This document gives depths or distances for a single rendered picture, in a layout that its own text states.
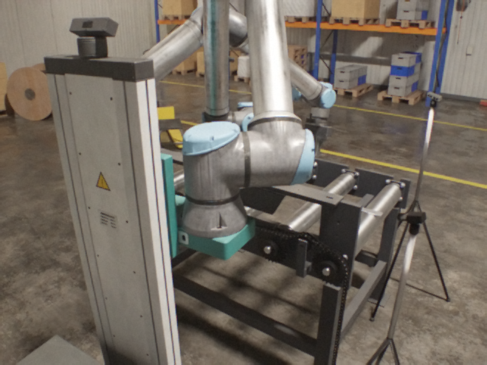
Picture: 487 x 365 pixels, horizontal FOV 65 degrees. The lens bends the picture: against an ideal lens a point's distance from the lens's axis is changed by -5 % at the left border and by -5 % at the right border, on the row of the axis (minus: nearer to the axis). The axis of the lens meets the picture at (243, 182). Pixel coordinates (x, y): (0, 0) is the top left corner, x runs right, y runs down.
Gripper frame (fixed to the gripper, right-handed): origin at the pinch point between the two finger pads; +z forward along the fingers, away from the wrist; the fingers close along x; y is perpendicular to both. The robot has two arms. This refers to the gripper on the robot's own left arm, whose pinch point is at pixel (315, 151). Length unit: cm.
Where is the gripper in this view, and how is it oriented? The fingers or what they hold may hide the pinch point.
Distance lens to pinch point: 203.3
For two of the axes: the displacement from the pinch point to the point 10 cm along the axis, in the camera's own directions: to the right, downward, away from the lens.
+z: -0.9, 9.7, 2.3
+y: 6.4, -1.2, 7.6
